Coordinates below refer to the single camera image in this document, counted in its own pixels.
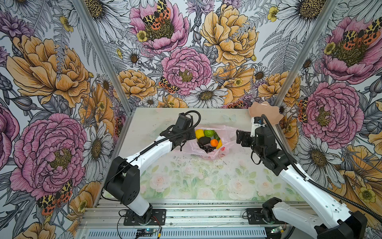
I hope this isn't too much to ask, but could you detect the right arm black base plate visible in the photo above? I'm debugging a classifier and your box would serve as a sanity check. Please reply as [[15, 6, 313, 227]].
[[242, 208, 284, 225]]

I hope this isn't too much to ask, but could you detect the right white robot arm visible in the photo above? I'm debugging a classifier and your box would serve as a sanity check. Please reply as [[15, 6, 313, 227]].
[[236, 125, 367, 239]]

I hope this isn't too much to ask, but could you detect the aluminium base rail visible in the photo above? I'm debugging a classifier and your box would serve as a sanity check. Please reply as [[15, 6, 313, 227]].
[[79, 199, 264, 229]]

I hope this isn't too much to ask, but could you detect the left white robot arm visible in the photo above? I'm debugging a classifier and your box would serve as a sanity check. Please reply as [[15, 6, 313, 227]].
[[103, 110, 202, 226]]

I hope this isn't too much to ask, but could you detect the fake dark avocado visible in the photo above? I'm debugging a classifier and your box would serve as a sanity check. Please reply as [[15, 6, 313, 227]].
[[198, 137, 211, 145]]

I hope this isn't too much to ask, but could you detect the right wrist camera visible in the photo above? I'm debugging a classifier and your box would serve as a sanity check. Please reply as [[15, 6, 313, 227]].
[[250, 117, 264, 137]]

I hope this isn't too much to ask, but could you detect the right aluminium corner post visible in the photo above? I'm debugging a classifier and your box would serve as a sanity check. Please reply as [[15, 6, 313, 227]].
[[274, 0, 339, 106]]

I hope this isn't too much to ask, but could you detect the green circuit board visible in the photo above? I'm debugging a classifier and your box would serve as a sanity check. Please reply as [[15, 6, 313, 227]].
[[135, 228, 162, 239], [270, 226, 284, 234]]

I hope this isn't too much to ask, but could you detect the fake orange tangerine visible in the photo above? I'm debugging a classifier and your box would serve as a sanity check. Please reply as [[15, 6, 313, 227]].
[[210, 139, 219, 148]]

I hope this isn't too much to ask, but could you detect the left green circuit board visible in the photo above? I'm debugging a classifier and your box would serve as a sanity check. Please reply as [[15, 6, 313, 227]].
[[135, 228, 162, 239]]

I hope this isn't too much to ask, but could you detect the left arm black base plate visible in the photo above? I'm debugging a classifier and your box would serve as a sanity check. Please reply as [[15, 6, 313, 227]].
[[123, 209, 167, 226]]

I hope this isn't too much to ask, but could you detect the fake dark grape bunch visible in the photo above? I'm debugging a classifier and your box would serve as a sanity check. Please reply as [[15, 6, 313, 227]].
[[201, 145, 216, 153]]

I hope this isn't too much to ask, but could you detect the fake green lime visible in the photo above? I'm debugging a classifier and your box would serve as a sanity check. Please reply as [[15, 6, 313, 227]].
[[204, 129, 215, 138]]

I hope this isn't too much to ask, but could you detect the white ventilated cable duct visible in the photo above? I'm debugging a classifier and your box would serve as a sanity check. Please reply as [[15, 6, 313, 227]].
[[84, 227, 267, 239]]

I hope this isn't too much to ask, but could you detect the right green circuit board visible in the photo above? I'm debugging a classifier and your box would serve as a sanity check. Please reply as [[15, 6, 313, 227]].
[[270, 226, 284, 234]]

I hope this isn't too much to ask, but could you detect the aluminium corner post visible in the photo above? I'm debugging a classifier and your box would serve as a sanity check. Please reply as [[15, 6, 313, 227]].
[[73, 1, 133, 117], [274, 0, 339, 106]]

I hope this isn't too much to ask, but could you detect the fake yellow banana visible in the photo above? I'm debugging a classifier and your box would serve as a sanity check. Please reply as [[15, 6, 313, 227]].
[[216, 140, 222, 149]]

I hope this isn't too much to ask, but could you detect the left aluminium corner post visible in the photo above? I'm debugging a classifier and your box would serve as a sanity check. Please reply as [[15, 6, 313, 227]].
[[73, 1, 133, 117]]

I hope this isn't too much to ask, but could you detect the pink printed plastic bag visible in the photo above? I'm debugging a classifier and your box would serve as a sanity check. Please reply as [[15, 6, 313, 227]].
[[181, 125, 237, 160]]

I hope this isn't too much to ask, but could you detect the fake yellow lemon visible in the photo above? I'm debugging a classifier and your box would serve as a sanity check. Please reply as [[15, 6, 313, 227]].
[[195, 129, 205, 139]]

